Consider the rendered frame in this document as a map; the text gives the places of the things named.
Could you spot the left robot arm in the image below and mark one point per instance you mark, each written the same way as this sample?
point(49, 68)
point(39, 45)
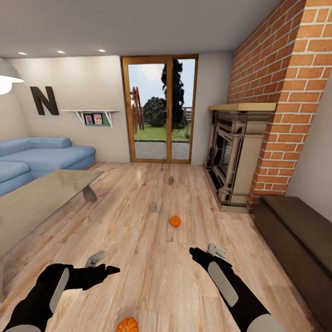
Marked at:
point(32, 313)

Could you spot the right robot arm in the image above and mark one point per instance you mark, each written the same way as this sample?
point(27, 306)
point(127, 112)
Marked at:
point(248, 312)

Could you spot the picture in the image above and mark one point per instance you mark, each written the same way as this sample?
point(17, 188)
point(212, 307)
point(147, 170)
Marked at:
point(97, 117)
point(89, 118)

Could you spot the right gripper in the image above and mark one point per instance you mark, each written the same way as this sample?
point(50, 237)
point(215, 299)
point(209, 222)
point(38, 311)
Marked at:
point(199, 255)

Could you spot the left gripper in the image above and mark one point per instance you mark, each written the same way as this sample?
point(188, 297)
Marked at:
point(94, 276)

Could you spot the pumpkin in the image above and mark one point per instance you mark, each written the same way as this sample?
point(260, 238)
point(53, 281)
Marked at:
point(175, 221)
point(128, 325)

